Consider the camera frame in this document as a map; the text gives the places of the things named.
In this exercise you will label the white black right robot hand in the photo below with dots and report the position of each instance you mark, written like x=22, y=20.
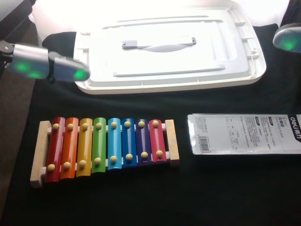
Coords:
x=289, y=38

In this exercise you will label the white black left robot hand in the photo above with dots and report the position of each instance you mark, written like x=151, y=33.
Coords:
x=33, y=62

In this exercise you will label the rainbow wooden toy xylophone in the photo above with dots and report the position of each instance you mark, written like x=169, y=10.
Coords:
x=101, y=146

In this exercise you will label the white Deli product package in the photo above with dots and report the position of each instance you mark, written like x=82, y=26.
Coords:
x=235, y=134

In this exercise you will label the white plastic box lid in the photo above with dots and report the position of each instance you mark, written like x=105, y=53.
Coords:
x=164, y=63

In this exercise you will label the black table cloth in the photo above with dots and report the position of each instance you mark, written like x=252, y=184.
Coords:
x=150, y=195

